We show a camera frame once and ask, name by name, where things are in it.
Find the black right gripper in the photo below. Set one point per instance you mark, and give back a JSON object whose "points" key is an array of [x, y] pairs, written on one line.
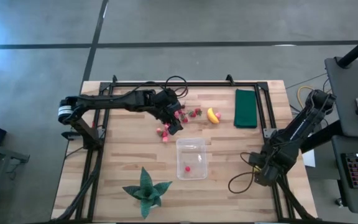
{"points": [[266, 171]]}

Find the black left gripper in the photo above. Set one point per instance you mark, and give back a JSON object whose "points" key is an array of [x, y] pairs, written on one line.
{"points": [[163, 104]]}

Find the pink peach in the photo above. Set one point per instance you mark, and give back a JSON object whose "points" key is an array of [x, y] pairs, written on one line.
{"points": [[176, 114], [218, 115], [166, 126], [158, 130], [165, 139]]}

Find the yellow banana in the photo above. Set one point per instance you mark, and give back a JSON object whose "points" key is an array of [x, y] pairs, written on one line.
{"points": [[212, 115]]}

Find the clear plastic tupperware container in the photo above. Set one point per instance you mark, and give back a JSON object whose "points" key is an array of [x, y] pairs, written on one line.
{"points": [[191, 152]]}

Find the small red cherry tomato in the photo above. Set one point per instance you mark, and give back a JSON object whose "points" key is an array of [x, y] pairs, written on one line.
{"points": [[187, 169]]}

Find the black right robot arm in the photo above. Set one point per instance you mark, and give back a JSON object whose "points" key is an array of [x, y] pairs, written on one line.
{"points": [[303, 124]]}

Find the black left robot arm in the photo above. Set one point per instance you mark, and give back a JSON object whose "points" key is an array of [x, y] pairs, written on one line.
{"points": [[104, 102]]}

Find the white paper sheet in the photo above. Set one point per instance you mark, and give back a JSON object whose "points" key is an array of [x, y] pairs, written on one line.
{"points": [[309, 158]]}

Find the black desk beam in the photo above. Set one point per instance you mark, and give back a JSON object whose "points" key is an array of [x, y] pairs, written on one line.
{"points": [[319, 137]]}

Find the folded dark green cloth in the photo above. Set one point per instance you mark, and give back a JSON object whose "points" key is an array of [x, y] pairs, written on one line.
{"points": [[245, 108]]}

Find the green artificial plant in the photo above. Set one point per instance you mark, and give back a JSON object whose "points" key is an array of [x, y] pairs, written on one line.
{"points": [[147, 193]]}

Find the dark grey desk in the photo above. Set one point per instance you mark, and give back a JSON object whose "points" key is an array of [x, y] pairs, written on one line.
{"points": [[343, 199]]}

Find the black pole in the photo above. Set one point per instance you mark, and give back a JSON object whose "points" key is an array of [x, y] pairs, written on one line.
{"points": [[357, 49]]}

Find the black metal table frame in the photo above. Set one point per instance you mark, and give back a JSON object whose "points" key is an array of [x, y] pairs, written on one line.
{"points": [[182, 84]]}

